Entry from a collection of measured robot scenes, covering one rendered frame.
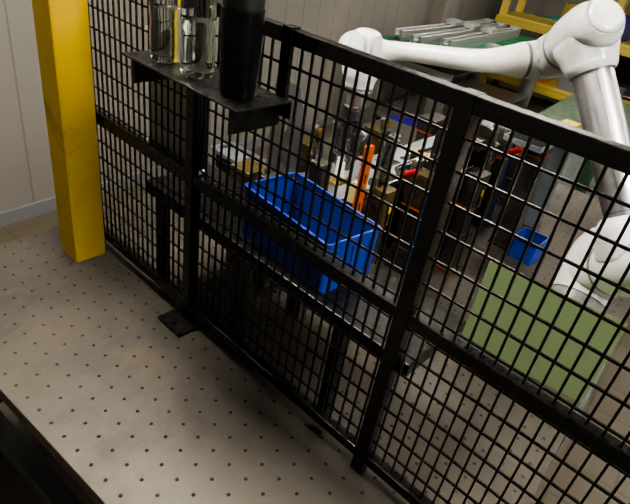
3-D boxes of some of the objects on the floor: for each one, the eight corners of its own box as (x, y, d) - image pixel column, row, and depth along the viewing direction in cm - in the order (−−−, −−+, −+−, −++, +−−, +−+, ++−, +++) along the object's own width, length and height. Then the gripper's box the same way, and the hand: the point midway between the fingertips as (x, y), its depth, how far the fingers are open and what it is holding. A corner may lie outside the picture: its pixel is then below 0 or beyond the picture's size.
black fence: (104, 355, 233) (70, -61, 150) (535, 821, 130) (1191, 323, 47) (72, 370, 224) (16, -64, 140) (509, 884, 121) (1267, 404, 38)
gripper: (380, 111, 161) (365, 184, 174) (344, 95, 169) (331, 167, 181) (365, 114, 156) (349, 189, 169) (327, 98, 164) (316, 171, 176)
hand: (342, 167), depth 173 cm, fingers closed, pressing on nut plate
